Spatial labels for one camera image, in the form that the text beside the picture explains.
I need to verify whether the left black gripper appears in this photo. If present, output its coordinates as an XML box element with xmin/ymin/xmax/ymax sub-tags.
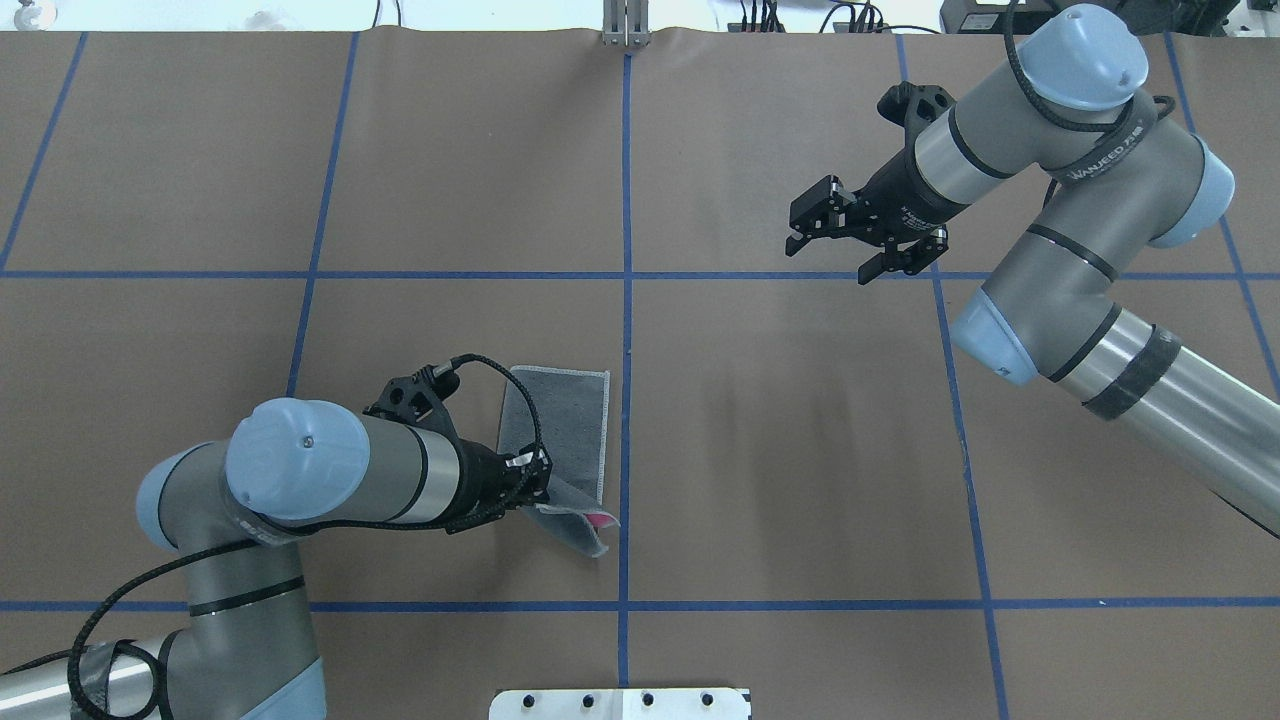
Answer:
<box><xmin>362</xmin><ymin>364</ymin><xmax>553</xmax><ymax>534</ymax></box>

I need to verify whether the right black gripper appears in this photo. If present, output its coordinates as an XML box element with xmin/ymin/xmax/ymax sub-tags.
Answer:
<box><xmin>785</xmin><ymin>82</ymin><xmax>957</xmax><ymax>284</ymax></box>

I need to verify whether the pink towel with grey edge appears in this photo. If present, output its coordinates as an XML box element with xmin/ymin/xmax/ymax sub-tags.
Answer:
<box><xmin>509</xmin><ymin>365</ymin><xmax>620</xmax><ymax>559</ymax></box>

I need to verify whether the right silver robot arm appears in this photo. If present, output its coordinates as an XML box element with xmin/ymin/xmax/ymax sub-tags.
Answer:
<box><xmin>785</xmin><ymin>3</ymin><xmax>1279</xmax><ymax>534</ymax></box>

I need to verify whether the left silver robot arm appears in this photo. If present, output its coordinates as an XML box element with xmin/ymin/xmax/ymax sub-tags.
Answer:
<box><xmin>3</xmin><ymin>354</ymin><xmax>553</xmax><ymax>719</ymax></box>

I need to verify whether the aluminium frame post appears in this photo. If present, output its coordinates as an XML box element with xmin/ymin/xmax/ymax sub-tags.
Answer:
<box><xmin>602</xmin><ymin>0</ymin><xmax>652</xmax><ymax>49</ymax></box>

